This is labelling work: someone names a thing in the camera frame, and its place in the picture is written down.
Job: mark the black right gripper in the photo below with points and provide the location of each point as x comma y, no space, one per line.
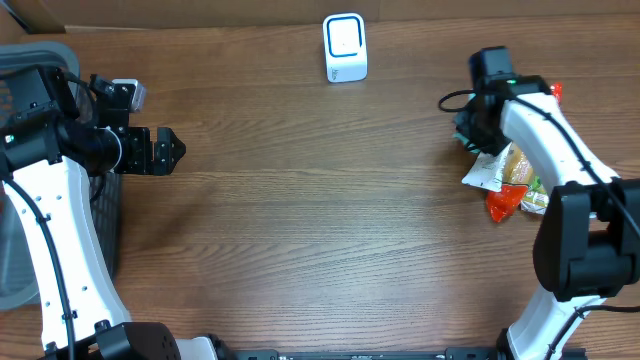
470,125

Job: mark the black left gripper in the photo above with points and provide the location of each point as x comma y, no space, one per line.
138,150

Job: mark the teal snack packet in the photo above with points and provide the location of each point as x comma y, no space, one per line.
468,146

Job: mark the white tube with gold cap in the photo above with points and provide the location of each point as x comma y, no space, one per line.
487,171

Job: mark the orange spaghetti packet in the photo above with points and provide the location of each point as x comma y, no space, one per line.
517,174

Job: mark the green tea packet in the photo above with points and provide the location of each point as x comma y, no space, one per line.
536,199

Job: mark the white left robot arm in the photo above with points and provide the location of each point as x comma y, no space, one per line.
62,132

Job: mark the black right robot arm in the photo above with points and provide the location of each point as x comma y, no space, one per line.
587,247

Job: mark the white barcode scanner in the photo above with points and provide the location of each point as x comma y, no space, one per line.
345,48

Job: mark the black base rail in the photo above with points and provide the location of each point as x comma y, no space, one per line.
455,353

